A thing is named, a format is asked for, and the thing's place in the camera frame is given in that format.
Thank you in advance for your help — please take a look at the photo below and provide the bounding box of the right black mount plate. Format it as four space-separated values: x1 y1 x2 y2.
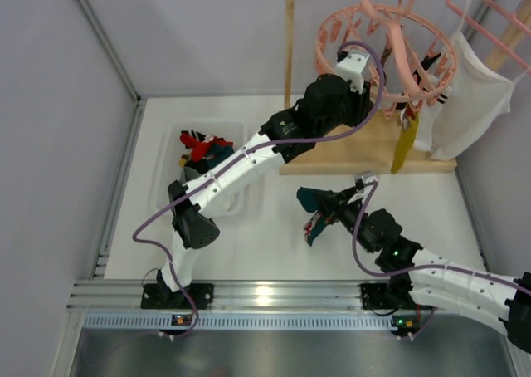
360 282 395 311

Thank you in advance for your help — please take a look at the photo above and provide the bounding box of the dark green sock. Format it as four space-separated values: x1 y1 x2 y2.
296 187 332 247

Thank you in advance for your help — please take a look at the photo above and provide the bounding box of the red sock in bin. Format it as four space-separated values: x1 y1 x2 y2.
179 131 231 162

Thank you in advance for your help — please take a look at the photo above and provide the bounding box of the black sock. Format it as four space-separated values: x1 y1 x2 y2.
408 52 441 94

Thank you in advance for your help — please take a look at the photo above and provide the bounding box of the mustard yellow sock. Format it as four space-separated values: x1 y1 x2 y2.
391 105 419 174

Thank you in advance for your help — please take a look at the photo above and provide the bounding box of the left black mount plate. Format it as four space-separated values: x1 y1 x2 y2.
140 283 214 310

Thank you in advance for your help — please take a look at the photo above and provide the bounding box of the perforated cable duct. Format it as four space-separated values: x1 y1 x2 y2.
84 312 417 331

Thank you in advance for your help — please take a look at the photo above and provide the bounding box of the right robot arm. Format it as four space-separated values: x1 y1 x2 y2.
317 188 530 352

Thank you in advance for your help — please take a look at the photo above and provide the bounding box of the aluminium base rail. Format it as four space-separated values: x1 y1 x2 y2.
68 280 519 314

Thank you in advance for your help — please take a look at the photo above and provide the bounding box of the pink clothes hanger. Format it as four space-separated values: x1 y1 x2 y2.
446 0 530 75

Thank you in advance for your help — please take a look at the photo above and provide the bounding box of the brown striped sock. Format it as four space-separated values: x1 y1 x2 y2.
380 44 393 66

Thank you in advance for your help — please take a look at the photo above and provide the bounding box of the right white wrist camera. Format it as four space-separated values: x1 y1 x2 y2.
355 172 378 195

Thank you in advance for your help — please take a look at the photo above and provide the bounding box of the clear plastic bin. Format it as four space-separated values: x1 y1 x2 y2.
149 119 249 212

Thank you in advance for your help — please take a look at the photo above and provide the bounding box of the white tank top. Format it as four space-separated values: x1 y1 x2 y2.
430 31 516 160

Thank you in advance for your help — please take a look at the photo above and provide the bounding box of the pink round clip hanger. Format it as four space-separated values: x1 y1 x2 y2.
315 0 458 119

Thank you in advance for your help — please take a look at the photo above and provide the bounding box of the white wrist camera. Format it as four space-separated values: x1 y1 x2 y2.
355 172 378 195
334 50 370 93

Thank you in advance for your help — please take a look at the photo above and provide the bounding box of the wooden clothes rack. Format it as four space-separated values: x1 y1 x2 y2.
278 0 531 176

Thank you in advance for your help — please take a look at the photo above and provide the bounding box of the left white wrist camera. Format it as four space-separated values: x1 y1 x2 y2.
334 50 370 93

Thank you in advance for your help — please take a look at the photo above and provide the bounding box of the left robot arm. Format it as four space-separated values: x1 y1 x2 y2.
141 74 373 310

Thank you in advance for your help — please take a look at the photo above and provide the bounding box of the black mount plate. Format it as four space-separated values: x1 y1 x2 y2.
360 282 395 311
140 283 214 310

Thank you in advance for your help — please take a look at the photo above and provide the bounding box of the white striped sock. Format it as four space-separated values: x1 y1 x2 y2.
413 86 453 152

